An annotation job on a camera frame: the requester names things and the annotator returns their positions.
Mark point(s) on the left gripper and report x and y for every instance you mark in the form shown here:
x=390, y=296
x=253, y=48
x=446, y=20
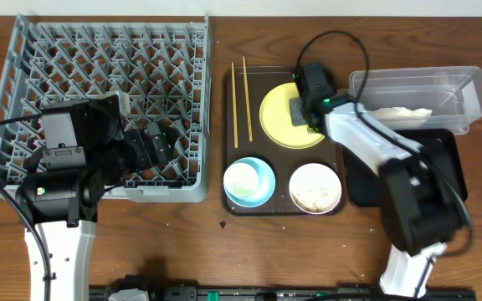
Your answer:
x=157, y=142

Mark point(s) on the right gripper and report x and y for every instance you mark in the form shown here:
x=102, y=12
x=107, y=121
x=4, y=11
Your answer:
x=294, y=104

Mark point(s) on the wooden chopstick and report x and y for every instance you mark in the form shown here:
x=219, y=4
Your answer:
x=247, y=100
x=234, y=105

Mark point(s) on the white pink bowl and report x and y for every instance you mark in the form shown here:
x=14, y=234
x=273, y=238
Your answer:
x=315, y=188

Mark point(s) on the white napkin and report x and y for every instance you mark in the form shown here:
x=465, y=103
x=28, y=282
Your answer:
x=391, y=113

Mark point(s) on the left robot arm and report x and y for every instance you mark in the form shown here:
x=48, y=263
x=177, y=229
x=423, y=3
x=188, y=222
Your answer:
x=87, y=152

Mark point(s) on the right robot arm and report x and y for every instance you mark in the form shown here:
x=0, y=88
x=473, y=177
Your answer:
x=420, y=200

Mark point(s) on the grey dishwasher rack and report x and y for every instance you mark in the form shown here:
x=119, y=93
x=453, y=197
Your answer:
x=164, y=68

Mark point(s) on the black waste tray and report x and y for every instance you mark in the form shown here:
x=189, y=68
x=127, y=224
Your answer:
x=362, y=187

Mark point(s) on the yellow plate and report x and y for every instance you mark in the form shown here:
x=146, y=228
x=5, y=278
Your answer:
x=275, y=119

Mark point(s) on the dark brown serving tray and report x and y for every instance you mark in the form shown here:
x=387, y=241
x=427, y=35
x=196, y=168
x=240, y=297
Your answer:
x=283, y=161

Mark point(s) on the light blue bowl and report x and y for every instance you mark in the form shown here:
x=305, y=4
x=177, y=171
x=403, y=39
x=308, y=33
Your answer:
x=249, y=182

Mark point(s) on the clear plastic bin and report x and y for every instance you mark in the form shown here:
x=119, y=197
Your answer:
x=454, y=94

